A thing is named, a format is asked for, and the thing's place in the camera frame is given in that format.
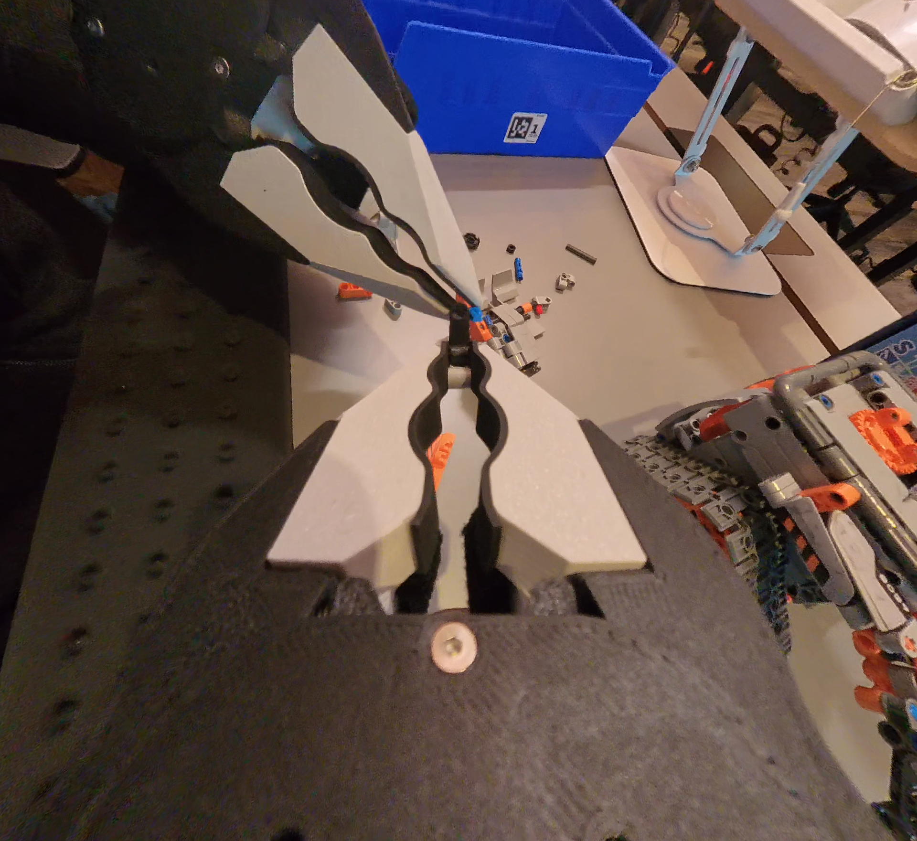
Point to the black perforated board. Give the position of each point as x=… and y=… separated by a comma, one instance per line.
x=143, y=425

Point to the grey orange tracked toy robot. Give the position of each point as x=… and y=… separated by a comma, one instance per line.
x=824, y=440

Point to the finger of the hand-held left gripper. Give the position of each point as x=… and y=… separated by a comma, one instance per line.
x=372, y=132
x=286, y=210

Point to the black axle rod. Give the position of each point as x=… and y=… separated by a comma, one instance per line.
x=582, y=255

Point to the orange short beam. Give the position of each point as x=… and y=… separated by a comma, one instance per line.
x=355, y=291

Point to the blue storage bin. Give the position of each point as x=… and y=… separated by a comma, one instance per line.
x=501, y=81

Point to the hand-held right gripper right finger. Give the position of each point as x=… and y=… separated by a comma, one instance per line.
x=566, y=497

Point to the blue robot kit box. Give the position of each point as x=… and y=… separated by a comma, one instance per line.
x=904, y=343

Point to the white book stand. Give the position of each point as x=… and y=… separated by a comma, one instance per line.
x=716, y=268

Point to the pale grey brick connector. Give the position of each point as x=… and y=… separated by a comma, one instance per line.
x=566, y=281

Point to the orange curved brick piece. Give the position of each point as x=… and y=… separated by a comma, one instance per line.
x=440, y=458

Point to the black brick connector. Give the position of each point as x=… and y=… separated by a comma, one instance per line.
x=458, y=339

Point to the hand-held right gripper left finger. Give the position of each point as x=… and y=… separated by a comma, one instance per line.
x=351, y=497

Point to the small grey orange brick assembly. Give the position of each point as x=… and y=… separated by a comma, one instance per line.
x=512, y=325

